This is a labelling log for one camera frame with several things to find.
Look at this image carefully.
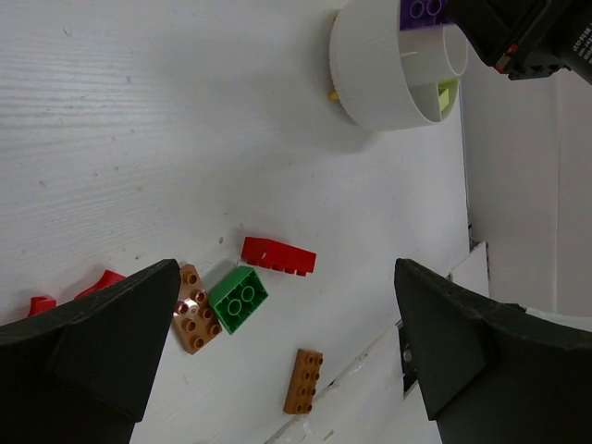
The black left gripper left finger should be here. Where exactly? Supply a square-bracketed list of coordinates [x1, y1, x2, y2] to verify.
[1, 259, 180, 443]

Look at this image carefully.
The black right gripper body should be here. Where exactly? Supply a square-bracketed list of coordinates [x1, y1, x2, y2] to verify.
[446, 0, 591, 82]

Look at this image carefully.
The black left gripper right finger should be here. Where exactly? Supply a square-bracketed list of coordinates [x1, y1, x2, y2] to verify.
[395, 259, 591, 443]

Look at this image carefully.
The pale yellow-green lego brick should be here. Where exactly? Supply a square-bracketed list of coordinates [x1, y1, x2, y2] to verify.
[438, 78, 460, 119]

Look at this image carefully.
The purple curved decorated lego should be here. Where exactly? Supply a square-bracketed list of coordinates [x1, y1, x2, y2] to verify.
[400, 0, 453, 31]

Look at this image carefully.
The red curved lego piece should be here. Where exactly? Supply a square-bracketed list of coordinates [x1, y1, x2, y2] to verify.
[74, 270, 125, 300]
[27, 295, 57, 317]

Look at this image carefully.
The orange-brown long lego plate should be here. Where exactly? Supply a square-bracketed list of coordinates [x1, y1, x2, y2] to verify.
[171, 264, 222, 354]

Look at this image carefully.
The white round divided container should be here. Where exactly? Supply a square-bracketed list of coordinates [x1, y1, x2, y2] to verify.
[329, 1, 469, 131]

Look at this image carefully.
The green 2x2 lego brick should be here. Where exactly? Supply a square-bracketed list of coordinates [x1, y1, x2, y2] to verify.
[209, 265, 268, 335]

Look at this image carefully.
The red long lego brick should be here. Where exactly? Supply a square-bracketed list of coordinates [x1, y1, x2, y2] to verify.
[240, 237, 316, 277]

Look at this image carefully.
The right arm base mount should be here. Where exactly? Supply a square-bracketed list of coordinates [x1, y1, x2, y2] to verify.
[397, 320, 417, 395]

